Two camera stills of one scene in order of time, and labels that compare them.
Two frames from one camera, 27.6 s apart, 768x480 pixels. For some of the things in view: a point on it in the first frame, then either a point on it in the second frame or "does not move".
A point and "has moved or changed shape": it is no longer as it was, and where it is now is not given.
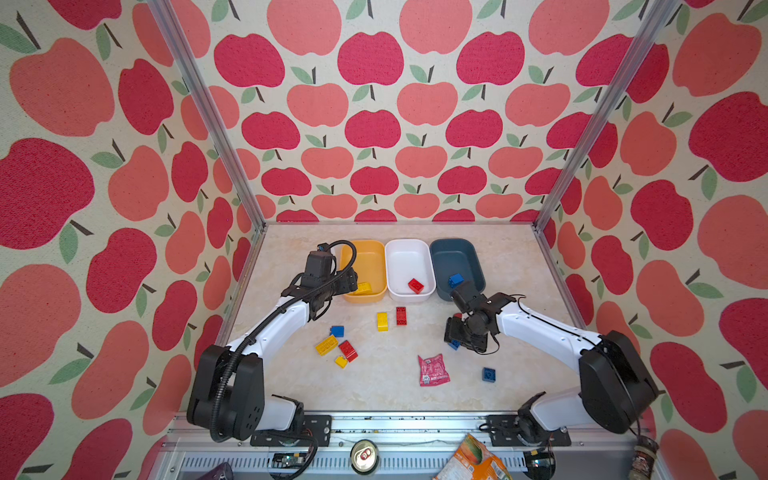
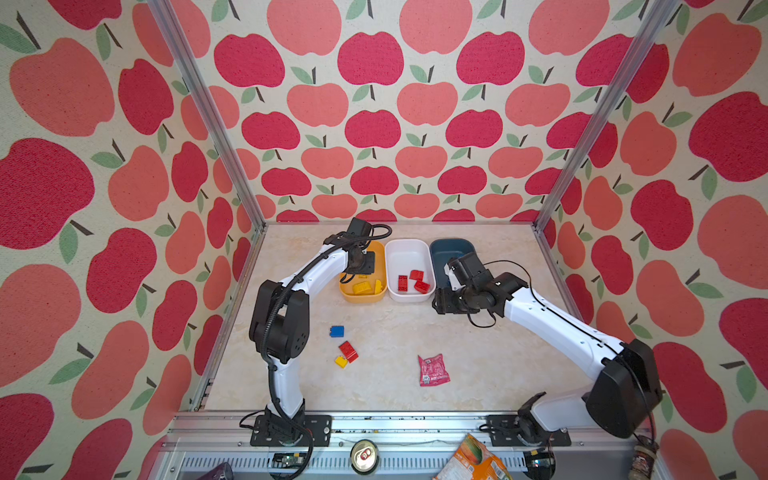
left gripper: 347,281 -> 369,268
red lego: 416,286 has moved or changed shape
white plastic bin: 406,259 does not move
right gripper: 449,328 -> 441,301
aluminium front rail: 406,446 does not move
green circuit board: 288,460 does not move
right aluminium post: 660,14 does not move
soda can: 364,457 does not move
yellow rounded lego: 363,288 does not move
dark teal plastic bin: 452,256 does not move
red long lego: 401,316 -> 403,283
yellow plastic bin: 370,262 does not move
